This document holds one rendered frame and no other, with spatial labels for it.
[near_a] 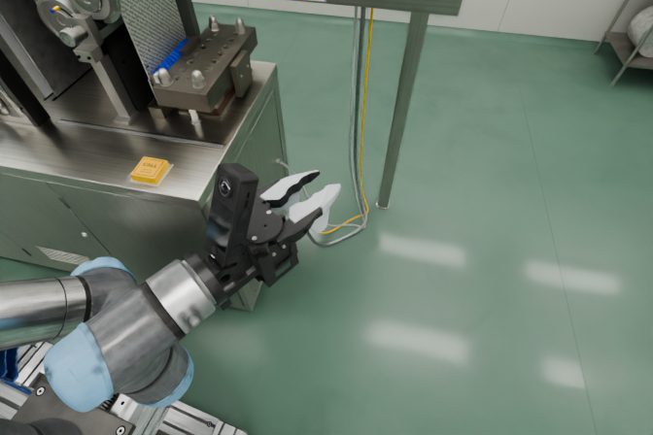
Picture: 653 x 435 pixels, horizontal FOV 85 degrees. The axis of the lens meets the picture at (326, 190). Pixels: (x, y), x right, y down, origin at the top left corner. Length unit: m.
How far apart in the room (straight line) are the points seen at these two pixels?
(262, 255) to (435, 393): 1.33
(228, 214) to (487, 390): 1.49
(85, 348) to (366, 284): 1.48
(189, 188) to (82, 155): 0.35
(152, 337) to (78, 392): 0.07
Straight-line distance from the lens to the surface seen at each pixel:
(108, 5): 1.10
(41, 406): 0.96
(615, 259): 2.34
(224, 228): 0.41
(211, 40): 1.32
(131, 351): 0.42
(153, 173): 1.03
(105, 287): 0.57
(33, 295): 0.53
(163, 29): 1.26
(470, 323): 1.82
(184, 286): 0.42
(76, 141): 1.28
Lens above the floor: 1.60
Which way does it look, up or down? 50 degrees down
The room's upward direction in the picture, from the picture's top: straight up
